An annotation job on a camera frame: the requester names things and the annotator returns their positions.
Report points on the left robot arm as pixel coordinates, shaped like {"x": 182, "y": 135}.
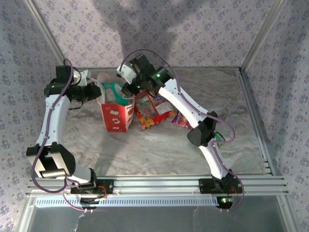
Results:
{"x": 53, "y": 120}

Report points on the green snack bag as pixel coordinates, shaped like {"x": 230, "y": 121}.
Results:
{"x": 220, "y": 137}

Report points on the white plastic strip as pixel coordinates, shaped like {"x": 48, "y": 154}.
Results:
{"x": 77, "y": 224}

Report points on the aluminium rail beam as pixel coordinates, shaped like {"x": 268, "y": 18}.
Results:
{"x": 157, "y": 184}

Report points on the black left controller board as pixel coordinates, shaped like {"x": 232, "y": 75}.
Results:
{"x": 89, "y": 204}

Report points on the purple Fox's candy bag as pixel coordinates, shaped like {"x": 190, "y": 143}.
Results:
{"x": 179, "y": 119}

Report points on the red and white paper bag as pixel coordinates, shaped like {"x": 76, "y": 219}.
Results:
{"x": 116, "y": 118}

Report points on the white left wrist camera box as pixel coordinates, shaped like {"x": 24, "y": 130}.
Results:
{"x": 82, "y": 77}

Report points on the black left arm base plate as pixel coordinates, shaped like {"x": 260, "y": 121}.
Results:
{"x": 108, "y": 187}

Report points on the black controller board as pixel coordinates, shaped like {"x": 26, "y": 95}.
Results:
{"x": 224, "y": 204}
{"x": 89, "y": 204}

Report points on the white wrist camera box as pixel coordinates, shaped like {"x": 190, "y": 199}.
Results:
{"x": 125, "y": 72}
{"x": 82, "y": 77}

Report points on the aluminium frame post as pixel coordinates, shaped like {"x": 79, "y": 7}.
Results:
{"x": 263, "y": 36}
{"x": 49, "y": 36}

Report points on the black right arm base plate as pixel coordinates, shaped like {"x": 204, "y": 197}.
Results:
{"x": 205, "y": 186}

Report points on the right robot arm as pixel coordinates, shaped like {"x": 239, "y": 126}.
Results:
{"x": 183, "y": 101}

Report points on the teal snack bag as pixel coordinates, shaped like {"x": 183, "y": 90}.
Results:
{"x": 113, "y": 93}

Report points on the black right controller board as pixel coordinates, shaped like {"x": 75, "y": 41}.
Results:
{"x": 224, "y": 204}

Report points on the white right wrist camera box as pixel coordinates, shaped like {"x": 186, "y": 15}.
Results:
{"x": 125, "y": 72}

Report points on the large red assorted candy bag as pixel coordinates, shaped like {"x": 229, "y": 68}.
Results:
{"x": 149, "y": 111}

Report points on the aluminium frame leg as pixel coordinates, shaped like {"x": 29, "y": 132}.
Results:
{"x": 287, "y": 217}
{"x": 25, "y": 217}

